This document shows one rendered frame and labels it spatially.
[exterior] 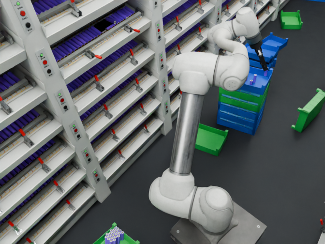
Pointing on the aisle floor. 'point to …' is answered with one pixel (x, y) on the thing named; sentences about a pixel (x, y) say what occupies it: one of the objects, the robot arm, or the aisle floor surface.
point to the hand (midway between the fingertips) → (263, 65)
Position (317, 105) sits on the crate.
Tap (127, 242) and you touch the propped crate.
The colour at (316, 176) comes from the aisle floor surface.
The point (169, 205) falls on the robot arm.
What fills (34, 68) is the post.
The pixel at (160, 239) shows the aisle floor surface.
